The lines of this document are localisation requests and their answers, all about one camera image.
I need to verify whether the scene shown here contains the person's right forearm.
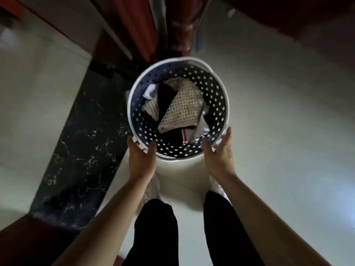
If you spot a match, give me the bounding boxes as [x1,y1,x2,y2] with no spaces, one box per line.
[210,169,333,266]

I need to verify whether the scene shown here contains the person's black trousers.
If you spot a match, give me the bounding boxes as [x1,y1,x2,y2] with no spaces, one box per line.
[122,190,264,266]

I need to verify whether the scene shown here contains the white perforated laundry basket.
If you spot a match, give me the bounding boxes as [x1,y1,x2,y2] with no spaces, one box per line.
[126,57,230,163]

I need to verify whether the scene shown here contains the plain white garment clothes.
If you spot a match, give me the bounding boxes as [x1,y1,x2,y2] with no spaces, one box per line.
[142,83,159,100]

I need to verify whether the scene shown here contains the person's left forearm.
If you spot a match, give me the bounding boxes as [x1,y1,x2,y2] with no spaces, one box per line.
[51,174,156,266]

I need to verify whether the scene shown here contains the carved dark wooden post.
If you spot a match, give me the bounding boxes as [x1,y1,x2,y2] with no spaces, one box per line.
[166,0,207,58]

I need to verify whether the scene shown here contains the person's left hand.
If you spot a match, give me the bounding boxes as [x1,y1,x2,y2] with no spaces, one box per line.
[127,136,158,182]

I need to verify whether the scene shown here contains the person's right hand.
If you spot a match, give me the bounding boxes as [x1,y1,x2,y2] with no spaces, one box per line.
[202,126,236,181]

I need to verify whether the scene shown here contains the black garment clothes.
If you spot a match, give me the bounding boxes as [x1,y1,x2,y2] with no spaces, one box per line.
[156,83,200,147]

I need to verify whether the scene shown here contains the person's light shoe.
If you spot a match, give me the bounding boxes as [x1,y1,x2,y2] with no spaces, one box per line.
[209,175,231,204]
[142,174,162,209]

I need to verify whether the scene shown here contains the red-brown wooden door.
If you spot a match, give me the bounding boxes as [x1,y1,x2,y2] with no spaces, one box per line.
[88,0,159,81]

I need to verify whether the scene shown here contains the person's left light shoe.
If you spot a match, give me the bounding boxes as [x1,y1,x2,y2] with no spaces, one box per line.
[142,174,162,209]

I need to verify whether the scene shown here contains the person's right light shoe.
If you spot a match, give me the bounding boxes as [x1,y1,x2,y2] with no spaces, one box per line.
[209,175,231,204]

